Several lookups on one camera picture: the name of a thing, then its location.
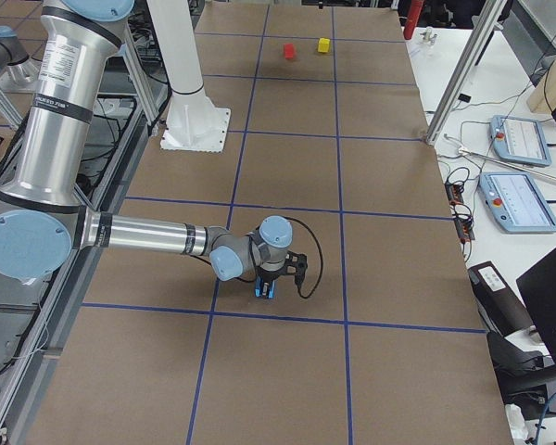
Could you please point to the red fire extinguisher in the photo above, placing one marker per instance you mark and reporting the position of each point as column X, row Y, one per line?
column 412, row 18

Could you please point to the black monitor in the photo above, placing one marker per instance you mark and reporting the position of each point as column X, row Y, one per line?
column 537, row 287

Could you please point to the near teach pendant tablet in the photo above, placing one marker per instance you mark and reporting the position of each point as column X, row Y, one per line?
column 516, row 203

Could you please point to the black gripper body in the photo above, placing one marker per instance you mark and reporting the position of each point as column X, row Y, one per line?
column 270, row 275

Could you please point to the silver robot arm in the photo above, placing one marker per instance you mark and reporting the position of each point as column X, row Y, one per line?
column 41, row 220
column 21, row 70

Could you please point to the black box with label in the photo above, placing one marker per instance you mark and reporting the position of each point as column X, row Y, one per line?
column 498, row 301

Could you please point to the wooden board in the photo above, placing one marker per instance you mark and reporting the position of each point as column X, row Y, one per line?
column 543, row 99

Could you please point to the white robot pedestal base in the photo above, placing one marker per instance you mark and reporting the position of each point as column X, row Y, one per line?
column 193, row 122

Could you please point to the aluminium frame post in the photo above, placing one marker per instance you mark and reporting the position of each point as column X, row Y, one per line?
column 475, row 45

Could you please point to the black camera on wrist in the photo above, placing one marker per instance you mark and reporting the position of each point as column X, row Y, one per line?
column 297, row 266

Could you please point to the red foam block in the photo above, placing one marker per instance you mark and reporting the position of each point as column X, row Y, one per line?
column 289, row 51

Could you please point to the yellow foam block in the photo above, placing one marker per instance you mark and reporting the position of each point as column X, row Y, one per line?
column 323, row 45

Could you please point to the black orange power strip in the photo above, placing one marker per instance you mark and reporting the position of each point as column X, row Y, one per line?
column 461, row 213

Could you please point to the far teach pendant tablet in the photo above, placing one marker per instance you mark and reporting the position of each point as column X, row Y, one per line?
column 519, row 140

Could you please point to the metal rod on desk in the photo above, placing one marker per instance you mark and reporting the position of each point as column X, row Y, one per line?
column 463, row 151

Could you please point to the blue foam block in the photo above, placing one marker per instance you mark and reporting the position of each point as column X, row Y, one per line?
column 265, row 289

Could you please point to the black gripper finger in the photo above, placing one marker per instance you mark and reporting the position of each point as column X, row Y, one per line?
column 272, row 287
column 258, row 288

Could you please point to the teach pendant tablet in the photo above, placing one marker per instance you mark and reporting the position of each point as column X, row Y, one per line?
column 519, row 140
column 516, row 203

